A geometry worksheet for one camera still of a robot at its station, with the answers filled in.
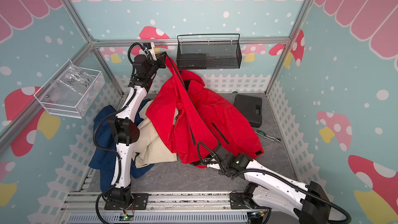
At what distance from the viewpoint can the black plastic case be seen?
3.30ft

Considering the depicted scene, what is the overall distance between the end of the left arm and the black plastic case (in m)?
0.57

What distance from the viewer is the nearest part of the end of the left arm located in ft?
2.36
